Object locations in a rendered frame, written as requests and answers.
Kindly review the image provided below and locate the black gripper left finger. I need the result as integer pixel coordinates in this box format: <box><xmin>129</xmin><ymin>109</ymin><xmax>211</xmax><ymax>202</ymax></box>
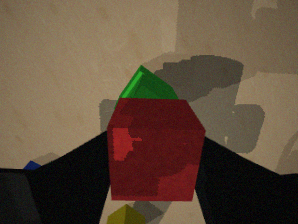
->
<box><xmin>0</xmin><ymin>130</ymin><xmax>111</xmax><ymax>224</ymax></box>

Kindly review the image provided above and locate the blue block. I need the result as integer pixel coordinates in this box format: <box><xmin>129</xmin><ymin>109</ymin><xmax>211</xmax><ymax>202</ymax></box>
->
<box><xmin>23</xmin><ymin>161</ymin><xmax>41</xmax><ymax>170</ymax></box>

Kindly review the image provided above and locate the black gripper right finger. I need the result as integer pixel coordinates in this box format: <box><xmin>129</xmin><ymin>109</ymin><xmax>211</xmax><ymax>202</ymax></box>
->
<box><xmin>195</xmin><ymin>136</ymin><xmax>298</xmax><ymax>224</ymax></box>

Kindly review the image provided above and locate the red block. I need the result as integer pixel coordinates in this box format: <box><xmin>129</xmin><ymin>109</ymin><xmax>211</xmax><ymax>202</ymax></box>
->
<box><xmin>107</xmin><ymin>98</ymin><xmax>205</xmax><ymax>202</ymax></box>

